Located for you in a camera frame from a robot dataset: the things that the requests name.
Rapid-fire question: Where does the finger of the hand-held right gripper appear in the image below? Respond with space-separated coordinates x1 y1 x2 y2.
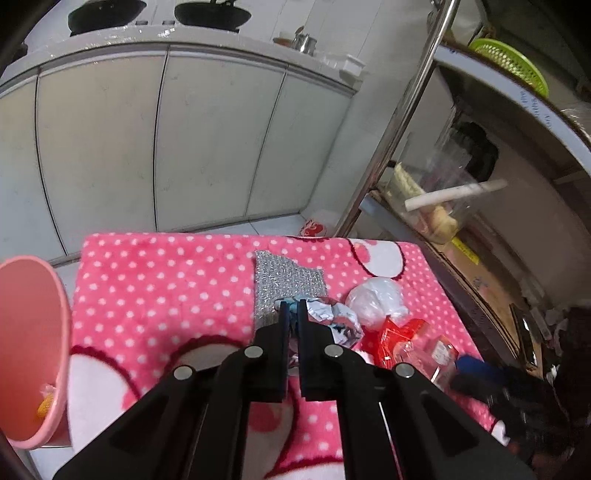
455 354 506 388
449 371 497 398

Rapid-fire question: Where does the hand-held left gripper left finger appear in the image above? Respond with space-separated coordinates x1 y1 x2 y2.
53 300 291 480

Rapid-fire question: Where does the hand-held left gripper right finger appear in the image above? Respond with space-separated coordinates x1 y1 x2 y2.
298 299 536 480

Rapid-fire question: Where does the foil wrapper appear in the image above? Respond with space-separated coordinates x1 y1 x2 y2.
276 296 364 349

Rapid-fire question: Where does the silver foil sheet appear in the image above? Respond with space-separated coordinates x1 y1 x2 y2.
255 250 328 330

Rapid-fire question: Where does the white plastic bag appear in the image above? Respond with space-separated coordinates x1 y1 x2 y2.
345 277 409 329

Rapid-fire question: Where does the red cardboard box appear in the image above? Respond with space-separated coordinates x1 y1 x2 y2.
376 318 458 379

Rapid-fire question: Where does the pink plastic bucket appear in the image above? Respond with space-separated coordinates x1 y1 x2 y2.
0 256 73 450

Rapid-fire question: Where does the flat cardboard sheet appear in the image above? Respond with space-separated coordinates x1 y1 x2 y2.
429 233 550 365

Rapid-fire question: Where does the red white printed packet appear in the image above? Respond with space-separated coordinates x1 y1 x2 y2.
299 210 340 238

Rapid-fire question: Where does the pink dotted printed blanket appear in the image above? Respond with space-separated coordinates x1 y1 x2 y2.
67 233 509 480

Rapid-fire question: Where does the white rolling pin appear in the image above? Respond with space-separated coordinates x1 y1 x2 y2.
405 180 509 212

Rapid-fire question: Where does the clear plastic container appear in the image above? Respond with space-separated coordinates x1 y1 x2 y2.
385 134 478 243

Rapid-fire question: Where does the metal shelf rack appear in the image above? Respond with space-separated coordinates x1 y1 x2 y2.
335 0 591 370

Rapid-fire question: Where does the white kitchen cabinet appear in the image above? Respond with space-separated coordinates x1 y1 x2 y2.
0 23 365 268

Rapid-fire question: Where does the clear plastic bag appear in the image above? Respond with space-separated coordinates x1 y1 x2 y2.
561 105 591 139

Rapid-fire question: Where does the white plastic box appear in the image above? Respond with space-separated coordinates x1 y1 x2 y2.
323 52 365 77

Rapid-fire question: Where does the green plastic basket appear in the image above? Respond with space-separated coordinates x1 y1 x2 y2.
468 38 550 99

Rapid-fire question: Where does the black wok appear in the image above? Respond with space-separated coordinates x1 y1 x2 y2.
174 0 252 32
68 0 147 35

